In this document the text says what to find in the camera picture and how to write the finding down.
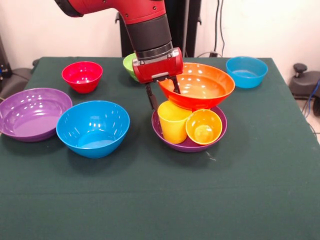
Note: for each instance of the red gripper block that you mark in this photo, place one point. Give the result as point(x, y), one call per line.
point(157, 70)

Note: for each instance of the yellow smooth cup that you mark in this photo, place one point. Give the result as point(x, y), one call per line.
point(172, 127)

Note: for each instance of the orange large bowl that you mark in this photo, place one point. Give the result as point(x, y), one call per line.
point(205, 100)

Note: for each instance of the orange stepped cup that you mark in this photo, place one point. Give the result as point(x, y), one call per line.
point(203, 127)

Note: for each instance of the blue large bowl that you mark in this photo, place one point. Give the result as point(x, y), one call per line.
point(92, 145)

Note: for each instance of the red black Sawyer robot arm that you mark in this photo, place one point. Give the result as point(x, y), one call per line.
point(147, 32)

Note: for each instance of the green small bowl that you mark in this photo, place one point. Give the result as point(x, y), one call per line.
point(128, 65)

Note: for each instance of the black column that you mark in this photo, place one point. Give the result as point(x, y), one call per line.
point(180, 25)

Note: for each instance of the pink-red small bowl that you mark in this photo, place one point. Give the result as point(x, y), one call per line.
point(82, 82)

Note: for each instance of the blue small bowl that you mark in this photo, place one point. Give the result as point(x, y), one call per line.
point(246, 77)

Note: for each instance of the dark green tablecloth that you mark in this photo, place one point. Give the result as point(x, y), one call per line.
point(160, 195)

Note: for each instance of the black equipment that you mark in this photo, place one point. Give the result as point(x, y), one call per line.
point(3, 62)

